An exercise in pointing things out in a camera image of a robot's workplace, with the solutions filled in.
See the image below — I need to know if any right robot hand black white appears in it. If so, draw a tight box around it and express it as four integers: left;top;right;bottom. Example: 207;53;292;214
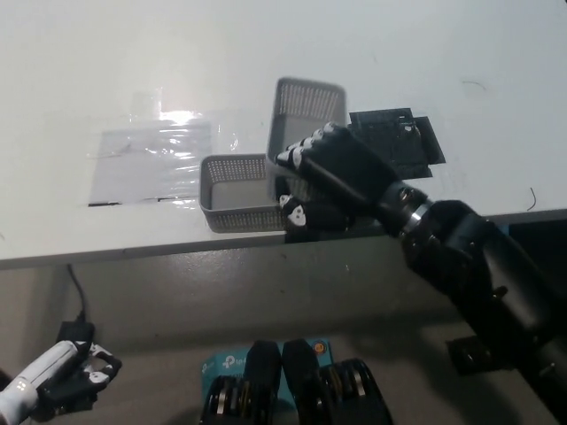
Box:
274;122;434;236

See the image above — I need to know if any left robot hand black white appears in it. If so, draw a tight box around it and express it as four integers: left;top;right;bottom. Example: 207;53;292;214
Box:
36;337;123;420

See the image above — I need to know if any grey perforated plastic basket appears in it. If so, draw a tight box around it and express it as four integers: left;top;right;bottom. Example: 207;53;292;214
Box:
264;76;349;210
198;153;290;235

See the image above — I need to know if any teal tp-link box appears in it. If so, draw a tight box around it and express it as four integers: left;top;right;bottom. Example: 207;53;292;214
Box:
201;336;333;405

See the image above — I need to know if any black mat patch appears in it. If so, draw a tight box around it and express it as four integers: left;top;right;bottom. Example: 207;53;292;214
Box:
347;105;447;181

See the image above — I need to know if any black power adapter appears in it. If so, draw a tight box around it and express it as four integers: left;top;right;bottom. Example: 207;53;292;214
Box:
58;321;97;353

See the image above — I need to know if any black tape strip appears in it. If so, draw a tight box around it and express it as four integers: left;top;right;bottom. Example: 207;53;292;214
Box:
283;229;321;244

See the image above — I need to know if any clear plastic covered paper sheet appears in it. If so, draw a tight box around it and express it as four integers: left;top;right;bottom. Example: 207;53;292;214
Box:
87;115;241;209

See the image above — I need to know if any black floor plate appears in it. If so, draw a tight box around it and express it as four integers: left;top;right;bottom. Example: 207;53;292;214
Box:
444;335;517;378

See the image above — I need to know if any black power cable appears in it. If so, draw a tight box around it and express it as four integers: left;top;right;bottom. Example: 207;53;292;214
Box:
66;264;90;324

